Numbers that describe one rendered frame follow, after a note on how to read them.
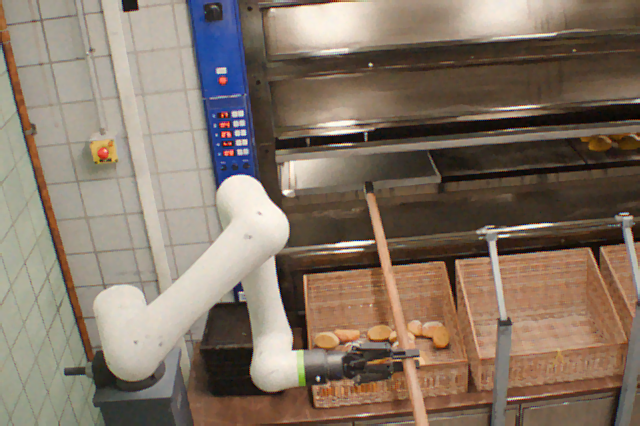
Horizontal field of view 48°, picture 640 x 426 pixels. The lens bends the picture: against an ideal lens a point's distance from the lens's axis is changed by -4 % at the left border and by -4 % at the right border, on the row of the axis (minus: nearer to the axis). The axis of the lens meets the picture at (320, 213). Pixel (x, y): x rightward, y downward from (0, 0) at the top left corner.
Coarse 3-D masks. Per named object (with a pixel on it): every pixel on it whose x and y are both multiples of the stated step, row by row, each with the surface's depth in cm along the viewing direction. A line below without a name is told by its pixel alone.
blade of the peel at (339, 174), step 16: (304, 160) 304; (320, 160) 303; (336, 160) 302; (352, 160) 300; (368, 160) 299; (384, 160) 298; (400, 160) 297; (416, 160) 296; (432, 160) 291; (304, 176) 291; (320, 176) 290; (336, 176) 289; (352, 176) 288; (368, 176) 287; (384, 176) 286; (400, 176) 284; (416, 176) 283; (432, 176) 277; (304, 192) 278; (320, 192) 278
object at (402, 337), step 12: (372, 204) 261; (372, 216) 254; (384, 240) 240; (384, 252) 233; (384, 264) 227; (384, 276) 223; (396, 288) 216; (396, 300) 210; (396, 312) 205; (396, 324) 201; (396, 336) 198; (408, 348) 191; (408, 360) 187; (408, 372) 183; (408, 384) 180; (420, 396) 176; (420, 408) 172; (420, 420) 168
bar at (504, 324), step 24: (624, 216) 245; (360, 240) 246; (408, 240) 245; (432, 240) 245; (504, 312) 238; (504, 336) 237; (504, 360) 242; (504, 384) 247; (624, 384) 252; (504, 408) 252; (624, 408) 255
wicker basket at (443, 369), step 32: (320, 288) 291; (352, 288) 291; (384, 288) 292; (416, 288) 292; (448, 288) 280; (320, 320) 294; (352, 320) 295; (384, 320) 295; (448, 320) 285; (448, 352) 282; (352, 384) 257; (384, 384) 269; (448, 384) 260
